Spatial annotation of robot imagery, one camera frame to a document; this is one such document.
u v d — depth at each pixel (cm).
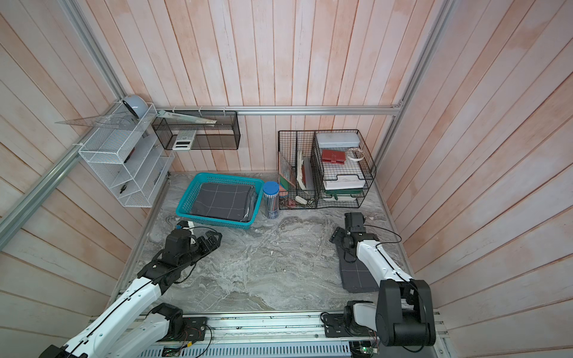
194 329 73
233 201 101
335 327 73
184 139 98
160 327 60
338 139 103
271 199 90
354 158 99
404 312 41
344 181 92
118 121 86
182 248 62
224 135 107
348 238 70
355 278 84
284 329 75
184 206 96
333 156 95
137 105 83
